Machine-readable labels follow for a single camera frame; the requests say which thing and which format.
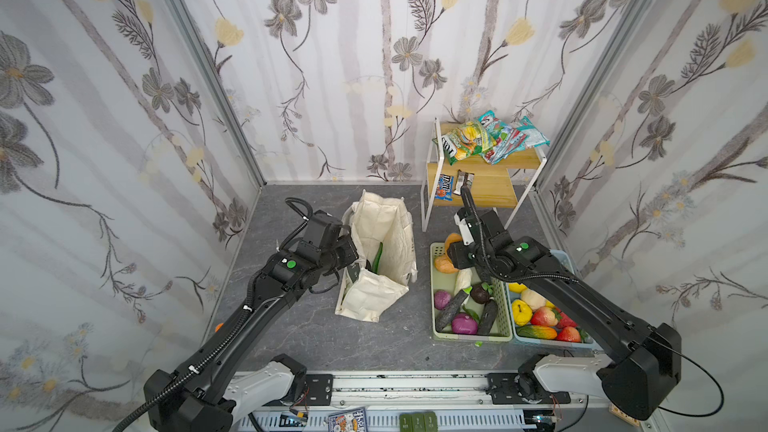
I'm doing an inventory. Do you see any cream canvas grocery bag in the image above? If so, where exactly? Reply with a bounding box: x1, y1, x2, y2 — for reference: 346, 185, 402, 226
335, 191, 418, 323

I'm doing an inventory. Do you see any beige pear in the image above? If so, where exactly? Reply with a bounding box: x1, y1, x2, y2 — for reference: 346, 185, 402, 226
520, 288, 547, 311

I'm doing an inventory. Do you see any purple onion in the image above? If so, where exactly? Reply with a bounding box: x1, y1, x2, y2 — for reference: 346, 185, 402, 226
433, 290, 453, 311

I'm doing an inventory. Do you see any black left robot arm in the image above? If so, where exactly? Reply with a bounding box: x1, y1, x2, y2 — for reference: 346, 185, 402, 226
114, 210, 359, 431

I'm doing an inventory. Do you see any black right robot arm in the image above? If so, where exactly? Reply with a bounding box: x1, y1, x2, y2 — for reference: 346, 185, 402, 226
448, 206, 682, 420

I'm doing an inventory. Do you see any blue candy bag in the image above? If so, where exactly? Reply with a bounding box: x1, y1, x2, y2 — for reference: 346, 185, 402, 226
434, 174, 454, 202

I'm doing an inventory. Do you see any yellow green snack bag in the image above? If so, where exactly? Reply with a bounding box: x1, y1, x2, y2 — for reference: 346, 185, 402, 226
441, 120, 498, 164

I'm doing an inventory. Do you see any light teal snack bag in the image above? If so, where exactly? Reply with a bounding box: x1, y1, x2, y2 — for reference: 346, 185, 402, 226
516, 116, 550, 149

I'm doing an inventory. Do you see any orange bread roll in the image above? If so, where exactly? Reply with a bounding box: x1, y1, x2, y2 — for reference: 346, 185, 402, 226
444, 233, 463, 251

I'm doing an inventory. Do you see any white radish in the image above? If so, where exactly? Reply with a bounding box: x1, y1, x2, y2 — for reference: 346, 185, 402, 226
454, 268, 473, 295

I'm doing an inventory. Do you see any mangosteen dark brown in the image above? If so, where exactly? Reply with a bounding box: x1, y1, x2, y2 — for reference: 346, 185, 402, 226
470, 284, 492, 305

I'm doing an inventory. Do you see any yellow lemon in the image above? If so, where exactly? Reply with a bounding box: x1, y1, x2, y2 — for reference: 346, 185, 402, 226
508, 283, 527, 294

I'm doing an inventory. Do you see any green plastic basket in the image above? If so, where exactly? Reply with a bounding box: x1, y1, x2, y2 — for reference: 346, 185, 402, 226
430, 242, 514, 343

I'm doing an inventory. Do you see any dark cucumber right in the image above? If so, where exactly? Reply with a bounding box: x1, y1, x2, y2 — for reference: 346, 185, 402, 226
477, 300, 498, 336

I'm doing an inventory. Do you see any dark cucumber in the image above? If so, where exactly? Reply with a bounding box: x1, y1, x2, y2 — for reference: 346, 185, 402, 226
434, 288, 469, 332
477, 300, 498, 336

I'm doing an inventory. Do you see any white wooden two-tier shelf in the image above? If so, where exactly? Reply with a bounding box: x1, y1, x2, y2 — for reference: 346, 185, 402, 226
420, 118, 548, 232

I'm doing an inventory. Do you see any brown chocolate bar pack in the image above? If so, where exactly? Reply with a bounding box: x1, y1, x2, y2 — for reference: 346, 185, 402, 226
455, 170, 475, 196

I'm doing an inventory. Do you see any yellow bell pepper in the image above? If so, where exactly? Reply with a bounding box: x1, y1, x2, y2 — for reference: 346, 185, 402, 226
511, 299, 533, 327

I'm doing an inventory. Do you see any blue plastic basket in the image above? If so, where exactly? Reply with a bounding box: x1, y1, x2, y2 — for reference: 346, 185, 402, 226
502, 248, 601, 349

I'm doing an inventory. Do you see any magenta purple cabbage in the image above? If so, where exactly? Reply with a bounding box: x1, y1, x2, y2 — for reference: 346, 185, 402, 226
451, 313, 479, 335

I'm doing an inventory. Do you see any dark cucumber left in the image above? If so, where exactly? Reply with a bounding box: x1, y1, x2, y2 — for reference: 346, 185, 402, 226
434, 288, 469, 332

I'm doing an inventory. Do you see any green orange mango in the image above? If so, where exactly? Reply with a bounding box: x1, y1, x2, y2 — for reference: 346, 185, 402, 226
516, 324, 558, 340

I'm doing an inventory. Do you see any red strawberry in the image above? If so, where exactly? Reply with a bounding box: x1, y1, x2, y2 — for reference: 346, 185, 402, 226
556, 326, 582, 343

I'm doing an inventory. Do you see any printed card box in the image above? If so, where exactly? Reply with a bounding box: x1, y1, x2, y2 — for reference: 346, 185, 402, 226
326, 408, 368, 432

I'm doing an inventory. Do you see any green button pad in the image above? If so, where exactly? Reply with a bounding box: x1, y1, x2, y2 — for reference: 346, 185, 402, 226
398, 411, 438, 432

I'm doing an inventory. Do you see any small wooden block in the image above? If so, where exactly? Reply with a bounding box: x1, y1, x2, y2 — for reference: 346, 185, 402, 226
608, 404, 635, 426

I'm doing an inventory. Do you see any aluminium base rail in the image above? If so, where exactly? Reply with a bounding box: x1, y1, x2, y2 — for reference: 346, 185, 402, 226
234, 371, 662, 431

